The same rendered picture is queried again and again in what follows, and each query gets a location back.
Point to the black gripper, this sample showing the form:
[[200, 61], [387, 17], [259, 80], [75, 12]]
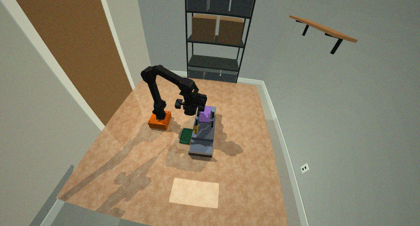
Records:
[[178, 104]]

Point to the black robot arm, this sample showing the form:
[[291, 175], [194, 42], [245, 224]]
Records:
[[186, 86]]

